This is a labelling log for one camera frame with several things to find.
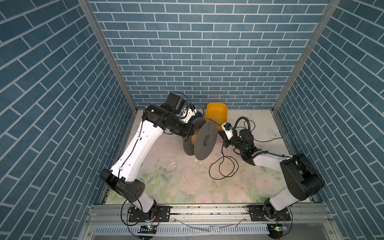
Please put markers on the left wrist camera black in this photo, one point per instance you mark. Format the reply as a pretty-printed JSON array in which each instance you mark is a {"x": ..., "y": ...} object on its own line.
[{"x": 174, "y": 104}]

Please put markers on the aluminium corner post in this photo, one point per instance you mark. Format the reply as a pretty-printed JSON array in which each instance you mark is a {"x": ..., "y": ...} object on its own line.
[
  {"x": 92, "y": 20},
  {"x": 318, "y": 30}
]

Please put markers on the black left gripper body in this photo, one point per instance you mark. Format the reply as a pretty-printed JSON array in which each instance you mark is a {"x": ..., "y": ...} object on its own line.
[{"x": 183, "y": 129}]

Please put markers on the yellow plastic bin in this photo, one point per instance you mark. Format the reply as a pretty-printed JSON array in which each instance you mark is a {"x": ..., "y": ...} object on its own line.
[{"x": 217, "y": 112}]

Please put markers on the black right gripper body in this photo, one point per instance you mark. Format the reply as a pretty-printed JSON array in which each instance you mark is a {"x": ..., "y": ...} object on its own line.
[{"x": 234, "y": 142}]

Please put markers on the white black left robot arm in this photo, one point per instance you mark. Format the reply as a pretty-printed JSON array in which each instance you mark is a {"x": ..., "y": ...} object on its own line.
[{"x": 122, "y": 177}]

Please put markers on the green circuit board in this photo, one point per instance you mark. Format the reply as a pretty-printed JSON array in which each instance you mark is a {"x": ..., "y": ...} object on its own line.
[
  {"x": 147, "y": 229},
  {"x": 276, "y": 231}
]

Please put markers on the aluminium corner post left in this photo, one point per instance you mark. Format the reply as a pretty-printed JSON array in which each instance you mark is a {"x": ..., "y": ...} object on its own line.
[{"x": 92, "y": 20}]

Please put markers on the grey perforated cable spool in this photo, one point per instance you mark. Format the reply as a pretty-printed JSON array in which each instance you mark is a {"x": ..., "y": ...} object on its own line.
[{"x": 203, "y": 141}]

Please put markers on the aluminium corner post right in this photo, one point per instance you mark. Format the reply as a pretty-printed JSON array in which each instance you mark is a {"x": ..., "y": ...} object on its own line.
[{"x": 318, "y": 30}]

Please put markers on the dark teal plastic bin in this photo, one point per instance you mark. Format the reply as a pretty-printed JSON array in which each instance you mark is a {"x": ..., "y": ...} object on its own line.
[{"x": 196, "y": 116}]

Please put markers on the left green circuit board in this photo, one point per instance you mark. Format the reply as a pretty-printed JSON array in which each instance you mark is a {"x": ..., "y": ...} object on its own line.
[{"x": 147, "y": 229}]

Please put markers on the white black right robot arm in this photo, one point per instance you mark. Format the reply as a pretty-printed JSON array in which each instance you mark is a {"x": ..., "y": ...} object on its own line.
[{"x": 302, "y": 179}]

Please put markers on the right green circuit board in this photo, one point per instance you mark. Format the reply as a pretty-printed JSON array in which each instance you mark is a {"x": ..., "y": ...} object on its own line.
[{"x": 276, "y": 231}]

